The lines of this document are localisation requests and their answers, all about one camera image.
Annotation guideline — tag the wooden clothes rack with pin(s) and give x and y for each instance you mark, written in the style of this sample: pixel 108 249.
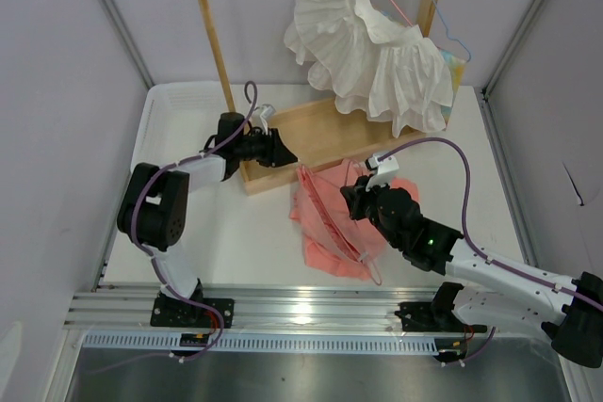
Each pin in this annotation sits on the wooden clothes rack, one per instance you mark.
pixel 321 136

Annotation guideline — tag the white plastic basket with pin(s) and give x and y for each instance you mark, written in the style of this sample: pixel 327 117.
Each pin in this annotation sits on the white plastic basket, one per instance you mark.
pixel 176 121

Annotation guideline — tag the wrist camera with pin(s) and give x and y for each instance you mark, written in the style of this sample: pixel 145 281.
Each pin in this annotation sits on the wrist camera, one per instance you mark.
pixel 382 169
pixel 261 116

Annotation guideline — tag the colourful pastel garment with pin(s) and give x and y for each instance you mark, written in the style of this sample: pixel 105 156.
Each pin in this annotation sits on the colourful pastel garment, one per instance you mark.
pixel 456 66

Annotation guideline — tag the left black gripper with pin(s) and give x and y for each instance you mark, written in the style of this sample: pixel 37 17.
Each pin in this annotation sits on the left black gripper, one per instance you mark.
pixel 275 154

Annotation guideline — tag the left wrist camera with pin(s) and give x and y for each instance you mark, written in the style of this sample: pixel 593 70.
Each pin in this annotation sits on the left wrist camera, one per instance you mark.
pixel 261 116

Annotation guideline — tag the white slotted cable duct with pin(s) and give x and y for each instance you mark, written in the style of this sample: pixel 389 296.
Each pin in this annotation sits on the white slotted cable duct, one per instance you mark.
pixel 274 343

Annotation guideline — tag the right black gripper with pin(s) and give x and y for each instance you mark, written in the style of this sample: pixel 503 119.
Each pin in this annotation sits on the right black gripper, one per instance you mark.
pixel 356 195

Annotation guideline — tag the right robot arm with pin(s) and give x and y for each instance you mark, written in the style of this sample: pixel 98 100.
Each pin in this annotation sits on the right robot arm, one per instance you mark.
pixel 491 289

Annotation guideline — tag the pink skirt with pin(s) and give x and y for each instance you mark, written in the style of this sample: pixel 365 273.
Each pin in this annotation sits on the pink skirt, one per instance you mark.
pixel 330 232

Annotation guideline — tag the white ruffled dress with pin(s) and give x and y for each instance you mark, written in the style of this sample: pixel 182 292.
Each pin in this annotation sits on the white ruffled dress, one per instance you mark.
pixel 387 70

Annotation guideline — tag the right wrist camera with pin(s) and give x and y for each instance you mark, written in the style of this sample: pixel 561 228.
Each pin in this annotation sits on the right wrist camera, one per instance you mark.
pixel 382 169

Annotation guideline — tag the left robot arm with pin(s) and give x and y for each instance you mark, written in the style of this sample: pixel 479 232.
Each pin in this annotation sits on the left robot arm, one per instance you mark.
pixel 154 209

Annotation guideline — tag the aluminium mounting rail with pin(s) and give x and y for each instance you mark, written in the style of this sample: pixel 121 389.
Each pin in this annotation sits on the aluminium mounting rail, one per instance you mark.
pixel 258 309

